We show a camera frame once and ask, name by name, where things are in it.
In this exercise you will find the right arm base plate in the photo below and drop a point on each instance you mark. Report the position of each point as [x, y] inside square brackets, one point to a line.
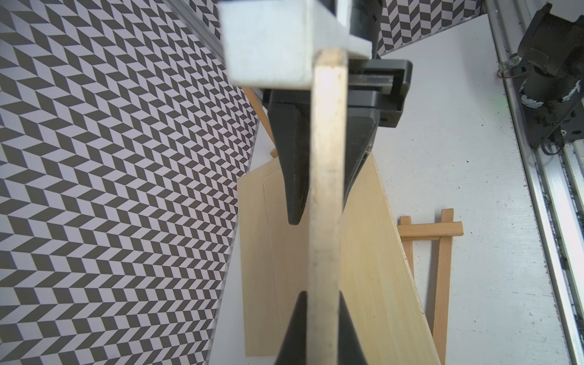
[547, 74]

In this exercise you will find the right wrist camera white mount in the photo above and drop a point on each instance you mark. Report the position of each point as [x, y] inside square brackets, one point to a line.
[272, 44]

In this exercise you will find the light plywood board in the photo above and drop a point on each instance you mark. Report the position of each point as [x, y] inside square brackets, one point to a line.
[326, 196]
[376, 281]

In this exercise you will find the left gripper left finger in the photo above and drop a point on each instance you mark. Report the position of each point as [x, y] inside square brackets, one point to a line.
[293, 348]

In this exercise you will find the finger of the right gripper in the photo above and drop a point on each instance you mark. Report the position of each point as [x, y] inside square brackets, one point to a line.
[362, 125]
[289, 117]

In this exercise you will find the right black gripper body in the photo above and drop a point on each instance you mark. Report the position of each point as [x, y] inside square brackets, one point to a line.
[380, 84]

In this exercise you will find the aluminium front rail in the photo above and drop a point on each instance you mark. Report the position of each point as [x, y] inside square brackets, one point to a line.
[555, 182]

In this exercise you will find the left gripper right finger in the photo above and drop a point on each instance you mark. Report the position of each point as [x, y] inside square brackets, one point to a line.
[349, 349]

